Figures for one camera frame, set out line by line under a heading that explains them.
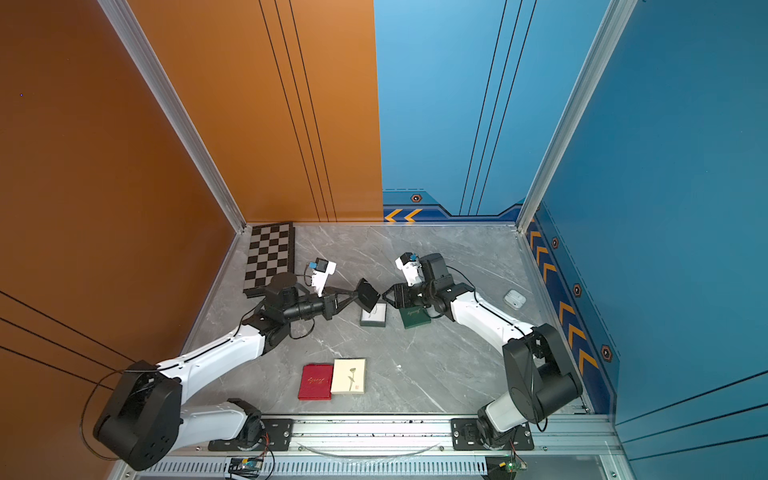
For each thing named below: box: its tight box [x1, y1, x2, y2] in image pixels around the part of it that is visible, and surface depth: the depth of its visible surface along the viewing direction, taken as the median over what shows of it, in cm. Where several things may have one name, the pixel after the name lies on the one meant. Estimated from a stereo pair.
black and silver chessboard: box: [243, 222, 295, 299], surface depth 108 cm
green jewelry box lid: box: [399, 306, 431, 329], surface depth 95 cm
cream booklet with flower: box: [331, 358, 366, 395], surface depth 81 cm
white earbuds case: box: [504, 289, 527, 310], surface depth 99 cm
